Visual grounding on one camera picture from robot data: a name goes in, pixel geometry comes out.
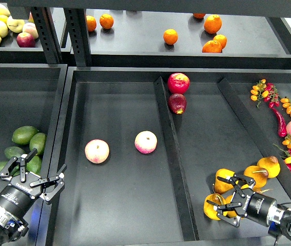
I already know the pink peach on shelf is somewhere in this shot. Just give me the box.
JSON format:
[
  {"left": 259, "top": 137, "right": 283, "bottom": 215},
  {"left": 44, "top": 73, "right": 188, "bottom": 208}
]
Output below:
[{"left": 23, "top": 23, "right": 38, "bottom": 39}]

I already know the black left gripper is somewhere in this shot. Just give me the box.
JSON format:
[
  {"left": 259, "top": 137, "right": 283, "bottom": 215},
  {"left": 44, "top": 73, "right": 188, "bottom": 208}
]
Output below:
[{"left": 0, "top": 148, "right": 67, "bottom": 218}]

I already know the pale yellow apple right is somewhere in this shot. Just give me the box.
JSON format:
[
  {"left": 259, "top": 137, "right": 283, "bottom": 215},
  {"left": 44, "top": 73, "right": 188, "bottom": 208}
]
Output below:
[{"left": 6, "top": 16, "right": 25, "bottom": 33}]

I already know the yellow pear far right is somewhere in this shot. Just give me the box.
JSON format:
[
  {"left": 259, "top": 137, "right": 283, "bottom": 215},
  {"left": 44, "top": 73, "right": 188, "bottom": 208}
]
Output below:
[{"left": 257, "top": 156, "right": 281, "bottom": 178}]

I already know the red chili pepper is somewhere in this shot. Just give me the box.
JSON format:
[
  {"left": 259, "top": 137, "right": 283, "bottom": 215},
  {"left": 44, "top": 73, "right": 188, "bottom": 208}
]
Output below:
[{"left": 271, "top": 108, "right": 287, "bottom": 137}]

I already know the black shelf upright post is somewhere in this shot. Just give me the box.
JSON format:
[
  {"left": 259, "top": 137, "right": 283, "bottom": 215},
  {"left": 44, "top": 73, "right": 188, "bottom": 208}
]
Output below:
[{"left": 31, "top": 7, "right": 63, "bottom": 64}]

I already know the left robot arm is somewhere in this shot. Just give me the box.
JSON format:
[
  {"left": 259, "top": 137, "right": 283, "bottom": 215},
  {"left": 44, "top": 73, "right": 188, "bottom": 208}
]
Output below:
[{"left": 0, "top": 148, "right": 67, "bottom": 245}]

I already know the large orange on shelf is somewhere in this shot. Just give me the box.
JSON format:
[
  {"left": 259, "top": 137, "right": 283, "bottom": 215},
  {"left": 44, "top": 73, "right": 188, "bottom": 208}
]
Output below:
[{"left": 204, "top": 14, "right": 222, "bottom": 34}]

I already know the yellow lemon on shelf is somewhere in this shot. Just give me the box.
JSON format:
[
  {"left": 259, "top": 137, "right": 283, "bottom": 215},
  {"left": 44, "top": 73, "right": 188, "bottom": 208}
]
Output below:
[{"left": 0, "top": 15, "right": 8, "bottom": 24}]

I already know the orange on shelf left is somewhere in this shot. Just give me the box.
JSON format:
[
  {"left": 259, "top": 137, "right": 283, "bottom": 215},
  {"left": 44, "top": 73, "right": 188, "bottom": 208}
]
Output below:
[{"left": 86, "top": 15, "right": 97, "bottom": 32}]

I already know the pink apple centre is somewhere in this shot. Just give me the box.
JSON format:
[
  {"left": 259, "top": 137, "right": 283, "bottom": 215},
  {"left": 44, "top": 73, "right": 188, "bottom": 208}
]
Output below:
[{"left": 134, "top": 131, "right": 158, "bottom": 154}]

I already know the orange behind front orange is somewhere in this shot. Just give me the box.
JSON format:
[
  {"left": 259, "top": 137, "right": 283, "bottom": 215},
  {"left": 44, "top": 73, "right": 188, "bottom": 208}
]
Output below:
[{"left": 213, "top": 34, "right": 227, "bottom": 49}]

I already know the green avocado top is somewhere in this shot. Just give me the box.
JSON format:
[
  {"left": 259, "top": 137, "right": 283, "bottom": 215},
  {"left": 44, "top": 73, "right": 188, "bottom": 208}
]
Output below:
[{"left": 11, "top": 126, "right": 39, "bottom": 145}]

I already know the pink apple left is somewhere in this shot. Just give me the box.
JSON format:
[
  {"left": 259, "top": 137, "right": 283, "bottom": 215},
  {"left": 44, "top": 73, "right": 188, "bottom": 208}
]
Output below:
[{"left": 85, "top": 139, "right": 109, "bottom": 164}]

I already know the orange on shelf centre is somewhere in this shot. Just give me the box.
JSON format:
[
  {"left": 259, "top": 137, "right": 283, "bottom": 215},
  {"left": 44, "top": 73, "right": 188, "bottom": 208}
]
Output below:
[{"left": 163, "top": 29, "right": 178, "bottom": 45}]

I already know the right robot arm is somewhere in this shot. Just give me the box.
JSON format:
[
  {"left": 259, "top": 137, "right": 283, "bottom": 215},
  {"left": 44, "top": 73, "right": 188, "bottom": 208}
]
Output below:
[{"left": 204, "top": 174, "right": 291, "bottom": 241}]

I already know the bright red apple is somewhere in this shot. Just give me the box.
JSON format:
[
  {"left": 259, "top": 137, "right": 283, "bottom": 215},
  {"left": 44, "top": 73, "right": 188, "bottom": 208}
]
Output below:
[{"left": 167, "top": 73, "right": 190, "bottom": 94}]

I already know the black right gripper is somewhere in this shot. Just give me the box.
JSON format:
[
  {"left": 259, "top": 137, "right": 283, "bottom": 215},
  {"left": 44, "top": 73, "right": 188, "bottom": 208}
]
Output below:
[{"left": 206, "top": 173, "right": 278, "bottom": 228}]

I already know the black divided tray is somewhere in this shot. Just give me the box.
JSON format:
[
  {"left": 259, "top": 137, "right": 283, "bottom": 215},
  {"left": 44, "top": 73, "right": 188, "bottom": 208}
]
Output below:
[{"left": 36, "top": 68, "right": 291, "bottom": 245}]

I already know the orange on shelf front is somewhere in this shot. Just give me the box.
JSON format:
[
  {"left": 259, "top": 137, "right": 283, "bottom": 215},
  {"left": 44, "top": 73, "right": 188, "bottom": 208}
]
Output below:
[{"left": 202, "top": 40, "right": 222, "bottom": 53}]

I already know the red apple on shelf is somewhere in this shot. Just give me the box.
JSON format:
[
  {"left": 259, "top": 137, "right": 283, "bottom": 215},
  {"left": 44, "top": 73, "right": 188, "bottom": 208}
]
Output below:
[{"left": 16, "top": 32, "right": 35, "bottom": 48}]

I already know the yellow orange pear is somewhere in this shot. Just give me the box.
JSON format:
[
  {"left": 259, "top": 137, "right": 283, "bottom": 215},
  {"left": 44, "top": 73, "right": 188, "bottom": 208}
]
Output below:
[{"left": 203, "top": 193, "right": 226, "bottom": 220}]

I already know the dark red apple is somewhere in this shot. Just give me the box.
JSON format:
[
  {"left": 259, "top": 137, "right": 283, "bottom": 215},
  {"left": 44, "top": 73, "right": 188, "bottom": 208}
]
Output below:
[{"left": 168, "top": 93, "right": 187, "bottom": 114}]

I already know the orange cherry tomato bunch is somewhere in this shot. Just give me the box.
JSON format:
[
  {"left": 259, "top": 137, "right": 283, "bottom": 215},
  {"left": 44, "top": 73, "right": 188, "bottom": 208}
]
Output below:
[{"left": 250, "top": 79, "right": 269, "bottom": 108}]

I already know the black left tray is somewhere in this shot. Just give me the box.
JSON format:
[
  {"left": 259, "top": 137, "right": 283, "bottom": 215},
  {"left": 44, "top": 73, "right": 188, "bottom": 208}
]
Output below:
[{"left": 0, "top": 63, "right": 68, "bottom": 246}]

